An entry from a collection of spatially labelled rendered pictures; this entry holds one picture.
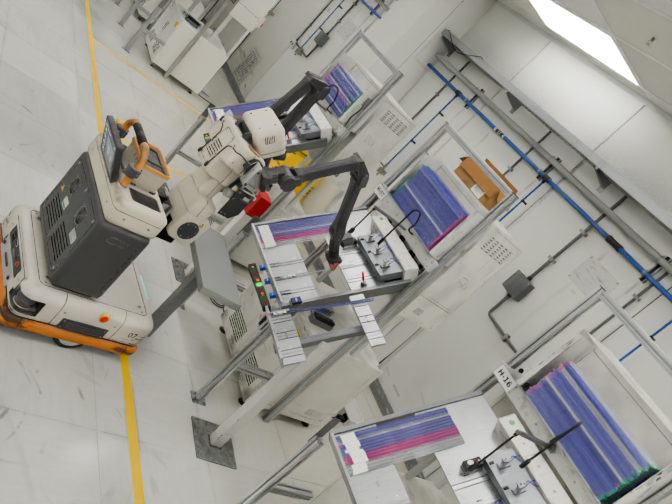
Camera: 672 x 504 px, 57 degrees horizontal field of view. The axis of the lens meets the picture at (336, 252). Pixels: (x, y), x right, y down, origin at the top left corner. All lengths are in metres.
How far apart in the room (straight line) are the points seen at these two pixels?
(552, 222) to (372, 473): 2.81
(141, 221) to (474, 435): 1.65
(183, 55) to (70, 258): 4.87
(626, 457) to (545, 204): 2.76
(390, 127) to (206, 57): 3.44
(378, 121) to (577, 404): 2.55
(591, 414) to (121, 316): 2.05
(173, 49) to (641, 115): 4.79
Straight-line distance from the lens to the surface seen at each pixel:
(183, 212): 2.96
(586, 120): 5.24
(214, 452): 3.31
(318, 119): 4.49
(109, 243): 2.76
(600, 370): 2.87
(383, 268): 3.32
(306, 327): 3.45
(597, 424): 2.62
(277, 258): 3.43
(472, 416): 2.83
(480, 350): 4.74
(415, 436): 2.71
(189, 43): 7.40
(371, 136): 4.52
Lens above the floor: 1.95
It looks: 16 degrees down
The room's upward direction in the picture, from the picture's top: 46 degrees clockwise
